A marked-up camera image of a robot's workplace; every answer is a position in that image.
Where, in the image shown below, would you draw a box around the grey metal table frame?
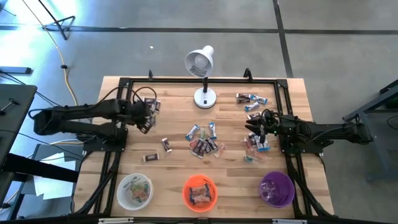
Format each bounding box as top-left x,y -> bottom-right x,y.
341,79 -> 398,181

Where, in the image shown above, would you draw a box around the white paper sheets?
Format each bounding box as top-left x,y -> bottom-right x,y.
32,152 -> 78,200

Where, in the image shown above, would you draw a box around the black desk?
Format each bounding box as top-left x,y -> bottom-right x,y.
0,83 -> 38,169

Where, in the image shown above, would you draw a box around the purple plastic bucket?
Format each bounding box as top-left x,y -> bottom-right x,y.
258,170 -> 295,208

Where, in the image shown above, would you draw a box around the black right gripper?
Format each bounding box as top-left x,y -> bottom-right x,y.
245,109 -> 282,142

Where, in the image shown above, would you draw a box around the white desk lamp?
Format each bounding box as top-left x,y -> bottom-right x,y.
184,45 -> 218,110

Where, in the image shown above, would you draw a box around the white plastic bucket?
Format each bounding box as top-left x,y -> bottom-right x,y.
117,173 -> 154,211

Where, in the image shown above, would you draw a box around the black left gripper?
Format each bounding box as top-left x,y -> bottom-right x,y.
124,101 -> 155,134

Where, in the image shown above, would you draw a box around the black flat bar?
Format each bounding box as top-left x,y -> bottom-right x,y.
0,67 -> 32,75

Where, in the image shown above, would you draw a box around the yellow floor cable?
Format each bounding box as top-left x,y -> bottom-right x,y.
21,0 -> 78,106

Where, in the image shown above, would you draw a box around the black tripod stand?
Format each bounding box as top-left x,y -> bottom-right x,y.
39,0 -> 76,40

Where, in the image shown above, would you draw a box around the orange plastic bucket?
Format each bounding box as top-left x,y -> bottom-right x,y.
182,174 -> 218,213

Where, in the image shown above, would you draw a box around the orange hard candy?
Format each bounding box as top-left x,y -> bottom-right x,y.
132,188 -> 147,200

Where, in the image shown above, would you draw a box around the black desk beam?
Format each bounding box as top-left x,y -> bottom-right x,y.
0,154 -> 78,184

